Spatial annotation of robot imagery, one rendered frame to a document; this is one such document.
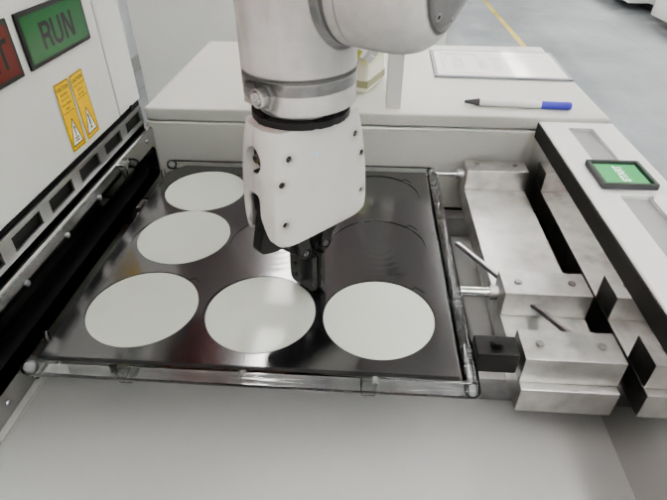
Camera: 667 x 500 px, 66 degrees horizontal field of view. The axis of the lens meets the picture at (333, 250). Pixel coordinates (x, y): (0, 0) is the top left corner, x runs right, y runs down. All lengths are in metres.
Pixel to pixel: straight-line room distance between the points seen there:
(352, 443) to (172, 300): 0.21
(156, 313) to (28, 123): 0.21
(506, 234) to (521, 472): 0.27
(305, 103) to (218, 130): 0.39
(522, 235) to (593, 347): 0.20
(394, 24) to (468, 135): 0.44
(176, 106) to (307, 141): 0.40
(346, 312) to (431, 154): 0.33
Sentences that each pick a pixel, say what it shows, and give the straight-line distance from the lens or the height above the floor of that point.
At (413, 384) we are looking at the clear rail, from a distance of 0.41.
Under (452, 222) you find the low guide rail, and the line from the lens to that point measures 0.70.
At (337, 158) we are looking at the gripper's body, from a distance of 0.41.
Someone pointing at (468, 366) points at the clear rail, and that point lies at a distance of 0.43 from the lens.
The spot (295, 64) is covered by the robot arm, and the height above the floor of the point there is 1.12.
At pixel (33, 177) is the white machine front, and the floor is 0.99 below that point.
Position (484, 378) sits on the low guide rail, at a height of 0.85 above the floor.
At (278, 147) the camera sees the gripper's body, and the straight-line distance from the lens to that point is 0.37.
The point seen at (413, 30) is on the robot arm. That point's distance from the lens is 0.30.
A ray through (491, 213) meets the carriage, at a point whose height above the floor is 0.88.
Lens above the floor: 1.22
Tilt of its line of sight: 36 degrees down
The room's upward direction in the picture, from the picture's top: straight up
